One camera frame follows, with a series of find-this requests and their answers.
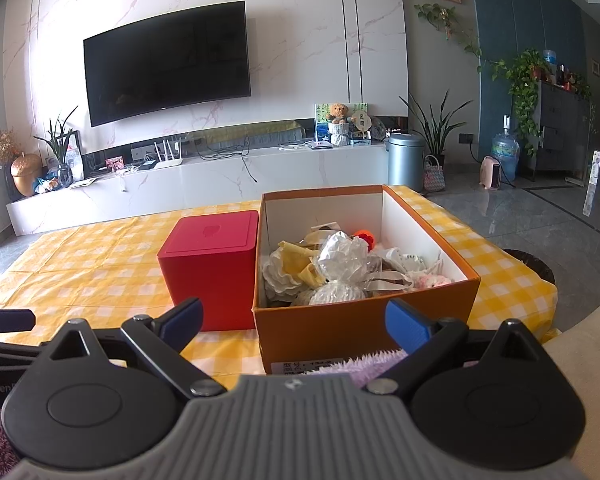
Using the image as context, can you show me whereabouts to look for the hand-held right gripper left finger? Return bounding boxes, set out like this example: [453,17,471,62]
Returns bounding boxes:
[49,297,229,399]

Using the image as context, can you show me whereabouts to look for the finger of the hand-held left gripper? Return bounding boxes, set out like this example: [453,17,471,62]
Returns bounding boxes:
[0,338,53,369]
[0,306,37,334]

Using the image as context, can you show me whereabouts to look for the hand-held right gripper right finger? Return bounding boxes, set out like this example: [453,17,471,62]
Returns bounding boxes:
[365,297,542,397]

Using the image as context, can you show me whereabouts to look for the orange cardboard box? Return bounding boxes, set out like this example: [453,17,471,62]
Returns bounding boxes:
[252,183,482,377]

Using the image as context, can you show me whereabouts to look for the artificial rose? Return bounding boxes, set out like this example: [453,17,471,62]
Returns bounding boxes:
[314,229,372,287]

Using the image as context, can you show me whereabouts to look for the white fluffy cloth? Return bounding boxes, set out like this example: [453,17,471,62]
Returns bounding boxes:
[262,243,307,307]

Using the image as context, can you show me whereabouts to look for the yellow cloth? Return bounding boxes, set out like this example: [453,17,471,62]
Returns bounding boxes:
[277,240,327,289]

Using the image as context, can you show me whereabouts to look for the red square box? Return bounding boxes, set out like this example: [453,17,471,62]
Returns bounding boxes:
[156,209,260,332]

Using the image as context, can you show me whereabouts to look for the purple fluffy clothing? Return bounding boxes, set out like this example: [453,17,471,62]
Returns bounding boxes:
[0,348,409,480]

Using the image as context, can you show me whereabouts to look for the yellow checked tablecloth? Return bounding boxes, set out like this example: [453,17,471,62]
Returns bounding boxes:
[0,185,559,377]

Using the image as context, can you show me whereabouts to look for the white marble television console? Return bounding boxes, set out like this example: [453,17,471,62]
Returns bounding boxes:
[4,134,404,237]

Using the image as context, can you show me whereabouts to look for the bin with black liner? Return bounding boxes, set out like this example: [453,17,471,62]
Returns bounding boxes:
[499,248,557,287]

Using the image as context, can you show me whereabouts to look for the woven handbag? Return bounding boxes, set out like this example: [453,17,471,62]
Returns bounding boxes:
[422,154,447,194]

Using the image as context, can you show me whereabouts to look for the white router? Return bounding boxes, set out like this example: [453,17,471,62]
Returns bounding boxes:
[152,137,184,169]

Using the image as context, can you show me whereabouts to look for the silver blue trash can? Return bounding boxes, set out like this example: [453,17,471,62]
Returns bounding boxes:
[385,132,426,192]

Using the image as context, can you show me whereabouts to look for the pink space heater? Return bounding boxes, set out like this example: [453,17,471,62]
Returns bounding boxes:
[481,155,504,190]

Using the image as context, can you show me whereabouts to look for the white plastic bag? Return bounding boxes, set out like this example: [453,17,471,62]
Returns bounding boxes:
[64,144,85,181]

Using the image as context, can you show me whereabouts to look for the dried flower bunch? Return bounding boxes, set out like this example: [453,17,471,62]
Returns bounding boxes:
[0,128,24,166]

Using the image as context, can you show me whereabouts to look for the green plant in glass vase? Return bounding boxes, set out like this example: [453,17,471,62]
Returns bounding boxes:
[33,105,81,187]

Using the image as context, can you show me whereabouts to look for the beige sofa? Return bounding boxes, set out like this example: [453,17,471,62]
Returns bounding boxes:
[542,289,600,462]

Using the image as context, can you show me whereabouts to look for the long-leaf potted plant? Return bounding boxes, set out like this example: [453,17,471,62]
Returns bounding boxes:
[399,88,474,167]

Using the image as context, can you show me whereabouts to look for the blue water jug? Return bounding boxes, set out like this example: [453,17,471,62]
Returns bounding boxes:
[489,114,521,184]

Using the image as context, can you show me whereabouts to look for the round paddle fan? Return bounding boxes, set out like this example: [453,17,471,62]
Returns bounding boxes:
[349,108,372,142]

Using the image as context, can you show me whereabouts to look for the teddy bear in white basket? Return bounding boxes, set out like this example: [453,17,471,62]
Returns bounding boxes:
[326,103,352,148]

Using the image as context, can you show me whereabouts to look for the green picture board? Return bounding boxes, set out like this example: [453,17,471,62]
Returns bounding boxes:
[314,102,370,144]

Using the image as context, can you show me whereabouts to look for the dark grey cabinet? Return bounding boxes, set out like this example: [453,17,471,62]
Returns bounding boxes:
[537,79,599,177]

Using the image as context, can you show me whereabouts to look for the trailing pothos plant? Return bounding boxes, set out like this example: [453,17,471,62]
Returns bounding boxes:
[489,48,552,157]

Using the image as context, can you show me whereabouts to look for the hanging vine plant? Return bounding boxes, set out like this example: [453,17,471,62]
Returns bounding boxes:
[413,2,484,72]

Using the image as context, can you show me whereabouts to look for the black hanging cable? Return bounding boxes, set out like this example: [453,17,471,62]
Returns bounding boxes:
[239,151,261,184]

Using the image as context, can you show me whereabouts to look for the black wall television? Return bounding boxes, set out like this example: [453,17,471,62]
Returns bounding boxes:
[83,0,253,129]

